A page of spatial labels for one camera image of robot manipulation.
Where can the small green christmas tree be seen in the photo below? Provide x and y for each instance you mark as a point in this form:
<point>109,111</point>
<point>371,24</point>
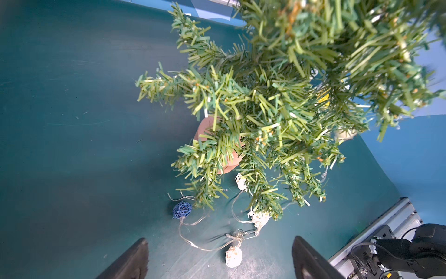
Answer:
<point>303,73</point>

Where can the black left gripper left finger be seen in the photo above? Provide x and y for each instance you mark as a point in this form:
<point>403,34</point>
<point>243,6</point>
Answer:
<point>132,264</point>

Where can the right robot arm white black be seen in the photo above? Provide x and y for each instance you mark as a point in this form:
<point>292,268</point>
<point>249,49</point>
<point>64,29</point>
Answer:
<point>424,255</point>

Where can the string lights with rattan balls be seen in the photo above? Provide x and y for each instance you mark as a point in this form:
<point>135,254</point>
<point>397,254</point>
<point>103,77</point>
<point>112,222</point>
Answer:
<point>234,255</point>

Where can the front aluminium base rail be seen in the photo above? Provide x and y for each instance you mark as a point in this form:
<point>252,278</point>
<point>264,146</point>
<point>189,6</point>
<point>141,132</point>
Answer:
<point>399,221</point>

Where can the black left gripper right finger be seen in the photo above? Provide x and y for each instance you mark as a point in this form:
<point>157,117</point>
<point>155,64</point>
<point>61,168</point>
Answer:
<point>309,264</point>

